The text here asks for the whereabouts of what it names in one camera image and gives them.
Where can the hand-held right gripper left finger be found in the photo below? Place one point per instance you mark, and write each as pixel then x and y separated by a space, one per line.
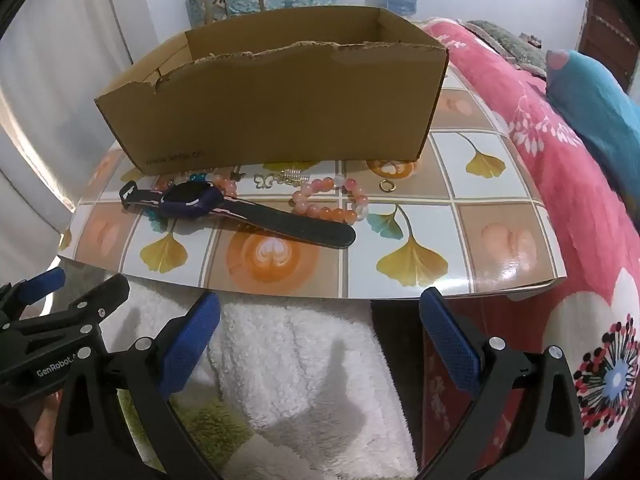
pixel 192 340

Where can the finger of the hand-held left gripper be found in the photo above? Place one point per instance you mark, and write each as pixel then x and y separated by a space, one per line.
pixel 42 285
pixel 95 305

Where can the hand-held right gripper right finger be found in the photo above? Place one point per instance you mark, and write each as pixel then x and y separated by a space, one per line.
pixel 447 340

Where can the dark purple smart watch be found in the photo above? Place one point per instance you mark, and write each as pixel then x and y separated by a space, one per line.
pixel 192 200

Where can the brown cardboard box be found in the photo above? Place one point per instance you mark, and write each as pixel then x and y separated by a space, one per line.
pixel 275 110

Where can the white fluffy blanket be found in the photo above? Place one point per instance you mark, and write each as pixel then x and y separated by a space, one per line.
pixel 300 360

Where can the ginkgo leaf patterned table mat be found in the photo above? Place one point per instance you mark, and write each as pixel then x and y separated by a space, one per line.
pixel 450 210

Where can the pink floral blanket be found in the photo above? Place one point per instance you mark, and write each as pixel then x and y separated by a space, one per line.
pixel 550 185

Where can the teal pillow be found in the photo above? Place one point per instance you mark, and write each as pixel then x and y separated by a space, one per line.
pixel 590 100

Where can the grey-green patterned cushion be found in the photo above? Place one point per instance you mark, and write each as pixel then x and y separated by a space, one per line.
pixel 515 45

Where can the wooden chair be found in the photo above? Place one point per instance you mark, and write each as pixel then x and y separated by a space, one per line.
pixel 215 0

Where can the brown door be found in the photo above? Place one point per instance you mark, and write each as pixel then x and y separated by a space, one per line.
pixel 605 35

